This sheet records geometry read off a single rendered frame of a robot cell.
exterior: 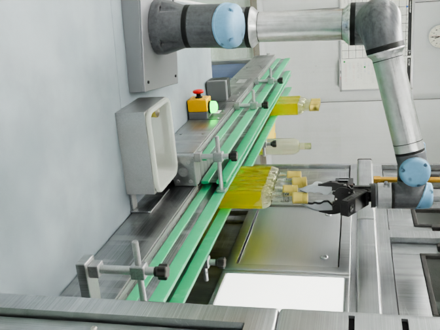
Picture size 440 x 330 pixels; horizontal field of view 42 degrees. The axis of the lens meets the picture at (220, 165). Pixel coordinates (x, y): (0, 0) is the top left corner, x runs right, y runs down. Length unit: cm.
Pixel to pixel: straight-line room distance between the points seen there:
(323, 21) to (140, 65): 51
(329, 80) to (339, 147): 93
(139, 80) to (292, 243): 65
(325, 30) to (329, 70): 598
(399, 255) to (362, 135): 611
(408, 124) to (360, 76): 610
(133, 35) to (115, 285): 66
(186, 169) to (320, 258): 45
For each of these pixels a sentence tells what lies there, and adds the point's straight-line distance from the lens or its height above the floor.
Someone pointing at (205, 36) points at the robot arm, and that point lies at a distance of 153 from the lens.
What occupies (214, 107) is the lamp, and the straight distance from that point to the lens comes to 201.
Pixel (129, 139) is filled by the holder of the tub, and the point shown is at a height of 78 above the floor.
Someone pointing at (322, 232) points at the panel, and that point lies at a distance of 176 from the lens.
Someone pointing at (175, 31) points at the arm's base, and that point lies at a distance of 155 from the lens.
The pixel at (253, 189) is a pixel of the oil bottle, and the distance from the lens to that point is 168.
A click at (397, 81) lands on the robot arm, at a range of 149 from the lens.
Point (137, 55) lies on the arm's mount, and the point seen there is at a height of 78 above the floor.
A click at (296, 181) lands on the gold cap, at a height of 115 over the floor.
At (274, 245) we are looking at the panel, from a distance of 169.
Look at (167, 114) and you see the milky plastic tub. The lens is 157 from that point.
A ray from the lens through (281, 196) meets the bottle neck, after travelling 167.
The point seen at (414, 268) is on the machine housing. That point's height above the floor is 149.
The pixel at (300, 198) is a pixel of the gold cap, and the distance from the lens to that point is 166.
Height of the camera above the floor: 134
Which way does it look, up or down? 14 degrees down
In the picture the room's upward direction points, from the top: 90 degrees clockwise
